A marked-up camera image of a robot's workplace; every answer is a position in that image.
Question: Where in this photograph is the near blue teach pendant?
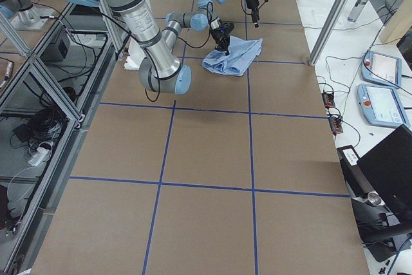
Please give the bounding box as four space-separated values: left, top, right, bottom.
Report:
357 84 411 128

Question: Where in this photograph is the light blue t-shirt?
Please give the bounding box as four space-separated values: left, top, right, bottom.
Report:
201 36 263 77

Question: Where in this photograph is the far blue teach pendant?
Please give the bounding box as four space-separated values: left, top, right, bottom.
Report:
361 51 402 88

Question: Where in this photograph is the clear water bottle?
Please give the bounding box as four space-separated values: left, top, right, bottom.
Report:
347 0 369 23

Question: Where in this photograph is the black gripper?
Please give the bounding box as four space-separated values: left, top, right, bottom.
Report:
211 23 234 55
245 0 259 28

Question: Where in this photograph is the blue teach pendant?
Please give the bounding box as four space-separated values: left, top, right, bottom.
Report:
361 51 402 88
357 84 411 128

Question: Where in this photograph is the white central pedestal column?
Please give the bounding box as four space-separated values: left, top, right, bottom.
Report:
124 39 145 71

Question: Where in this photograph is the grey usb hub right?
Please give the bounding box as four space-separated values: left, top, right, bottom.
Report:
328 115 343 136

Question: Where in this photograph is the black laptop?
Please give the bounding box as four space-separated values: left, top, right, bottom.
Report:
358 125 411 205

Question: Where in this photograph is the aluminium frame post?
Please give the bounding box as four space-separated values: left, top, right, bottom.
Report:
308 0 348 66

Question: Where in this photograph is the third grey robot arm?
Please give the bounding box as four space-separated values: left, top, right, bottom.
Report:
1 0 53 31

